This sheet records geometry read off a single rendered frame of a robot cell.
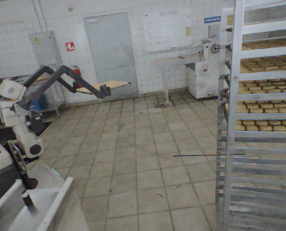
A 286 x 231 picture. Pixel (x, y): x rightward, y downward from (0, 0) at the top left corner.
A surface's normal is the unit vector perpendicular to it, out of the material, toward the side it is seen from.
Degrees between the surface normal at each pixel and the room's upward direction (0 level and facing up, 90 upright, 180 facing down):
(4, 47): 90
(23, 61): 90
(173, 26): 90
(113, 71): 90
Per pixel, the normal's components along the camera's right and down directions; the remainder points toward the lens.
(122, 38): 0.06, 0.39
